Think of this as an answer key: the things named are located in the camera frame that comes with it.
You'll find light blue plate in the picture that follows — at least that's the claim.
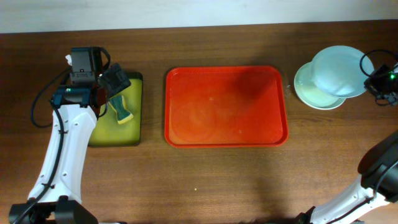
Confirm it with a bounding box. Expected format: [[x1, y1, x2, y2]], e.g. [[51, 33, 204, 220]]
[[310, 45, 374, 98]]

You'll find green and yellow sponge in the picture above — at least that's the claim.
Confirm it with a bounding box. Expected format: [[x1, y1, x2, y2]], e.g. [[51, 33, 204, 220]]
[[109, 95, 134, 124]]

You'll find white plate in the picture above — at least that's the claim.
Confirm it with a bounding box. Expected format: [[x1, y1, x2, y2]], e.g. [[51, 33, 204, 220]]
[[294, 62, 346, 110]]

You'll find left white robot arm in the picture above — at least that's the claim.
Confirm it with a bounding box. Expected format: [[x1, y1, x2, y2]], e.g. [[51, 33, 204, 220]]
[[9, 47, 131, 224]]

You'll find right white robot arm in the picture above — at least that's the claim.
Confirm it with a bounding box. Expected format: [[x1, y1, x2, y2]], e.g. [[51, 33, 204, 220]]
[[295, 132, 397, 224]]

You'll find red plastic tray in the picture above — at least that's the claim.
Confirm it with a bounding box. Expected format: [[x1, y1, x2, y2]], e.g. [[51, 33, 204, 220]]
[[164, 65, 289, 148]]

